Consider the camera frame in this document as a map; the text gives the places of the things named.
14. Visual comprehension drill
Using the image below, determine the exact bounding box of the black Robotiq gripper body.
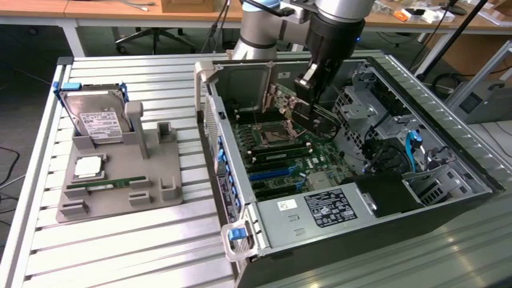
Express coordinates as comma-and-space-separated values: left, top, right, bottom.
308, 12, 368, 79

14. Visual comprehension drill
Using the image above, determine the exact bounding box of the Nvidia graphics card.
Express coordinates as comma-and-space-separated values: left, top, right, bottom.
261, 61, 343, 134

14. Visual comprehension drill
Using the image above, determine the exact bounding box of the open socket cover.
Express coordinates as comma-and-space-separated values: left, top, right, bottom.
284, 118, 305, 140

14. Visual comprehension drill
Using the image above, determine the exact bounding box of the silver disk bay cage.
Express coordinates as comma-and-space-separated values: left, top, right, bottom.
333, 85, 417, 145

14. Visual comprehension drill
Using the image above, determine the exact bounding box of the CPU socket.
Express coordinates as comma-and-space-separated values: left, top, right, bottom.
257, 123, 295, 148

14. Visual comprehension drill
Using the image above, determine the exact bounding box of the green motherboard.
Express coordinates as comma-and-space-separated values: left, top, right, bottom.
231, 106, 349, 202

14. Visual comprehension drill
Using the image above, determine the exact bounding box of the RAM stick in slot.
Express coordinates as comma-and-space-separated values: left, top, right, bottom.
251, 145, 313, 164

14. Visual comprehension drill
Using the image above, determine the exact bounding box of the white small device box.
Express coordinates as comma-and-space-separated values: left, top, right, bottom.
419, 10, 455, 24

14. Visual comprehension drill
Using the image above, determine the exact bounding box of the black expansion slot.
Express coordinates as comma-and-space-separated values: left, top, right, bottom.
251, 179, 300, 193
255, 186, 305, 201
244, 160, 289, 175

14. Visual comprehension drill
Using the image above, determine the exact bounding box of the black tripod pole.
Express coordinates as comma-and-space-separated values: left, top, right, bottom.
413, 0, 491, 80

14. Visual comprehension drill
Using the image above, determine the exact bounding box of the blue expansion slot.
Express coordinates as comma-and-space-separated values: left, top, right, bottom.
248, 167, 295, 181

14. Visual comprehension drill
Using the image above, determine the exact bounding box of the black round stand base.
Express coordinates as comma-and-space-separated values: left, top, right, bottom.
439, 1, 467, 16

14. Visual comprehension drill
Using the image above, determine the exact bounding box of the black plastic shroud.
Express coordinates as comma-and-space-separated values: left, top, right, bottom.
339, 172, 425, 218

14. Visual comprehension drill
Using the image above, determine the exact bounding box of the black office chair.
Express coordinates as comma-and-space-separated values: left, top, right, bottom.
115, 26, 197, 55

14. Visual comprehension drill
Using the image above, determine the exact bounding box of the grey computer tower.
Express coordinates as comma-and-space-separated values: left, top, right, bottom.
443, 40, 512, 125

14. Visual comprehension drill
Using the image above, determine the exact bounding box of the grey power supply unit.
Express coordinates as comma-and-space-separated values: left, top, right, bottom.
253, 181, 379, 250

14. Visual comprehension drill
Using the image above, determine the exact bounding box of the black open PC case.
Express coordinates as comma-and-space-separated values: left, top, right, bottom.
193, 55, 505, 288

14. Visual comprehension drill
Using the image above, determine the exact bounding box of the hard disk in blue carrier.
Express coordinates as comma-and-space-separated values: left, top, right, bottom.
51, 81, 135, 145

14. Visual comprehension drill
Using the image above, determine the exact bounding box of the grey parts rack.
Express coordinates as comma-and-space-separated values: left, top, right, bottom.
55, 101, 184, 224

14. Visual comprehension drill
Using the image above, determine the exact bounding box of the green RAM stick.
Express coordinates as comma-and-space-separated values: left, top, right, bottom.
65, 176, 147, 191

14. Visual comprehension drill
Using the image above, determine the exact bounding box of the silver CPU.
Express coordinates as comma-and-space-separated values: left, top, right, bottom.
73, 156, 104, 179

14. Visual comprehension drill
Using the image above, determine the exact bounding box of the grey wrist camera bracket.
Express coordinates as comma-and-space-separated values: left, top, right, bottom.
277, 0, 317, 46

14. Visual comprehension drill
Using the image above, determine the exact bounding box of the wooden desk with white frame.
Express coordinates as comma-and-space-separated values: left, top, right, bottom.
0, 0, 245, 58
359, 0, 512, 76

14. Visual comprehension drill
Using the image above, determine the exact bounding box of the black wire bundle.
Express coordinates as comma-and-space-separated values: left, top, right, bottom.
361, 140, 413, 175

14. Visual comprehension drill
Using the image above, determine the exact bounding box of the robot wrist cable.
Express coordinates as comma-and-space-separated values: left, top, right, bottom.
201, 0, 232, 55

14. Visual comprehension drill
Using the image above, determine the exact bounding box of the blue SATA wire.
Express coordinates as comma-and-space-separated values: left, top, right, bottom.
404, 128, 424, 173

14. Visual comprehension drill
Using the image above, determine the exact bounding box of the grey disk bay bracket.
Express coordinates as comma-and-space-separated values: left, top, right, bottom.
401, 164, 481, 208

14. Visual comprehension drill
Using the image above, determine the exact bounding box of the grey cable on desk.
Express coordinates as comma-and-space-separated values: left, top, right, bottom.
121, 0, 155, 11

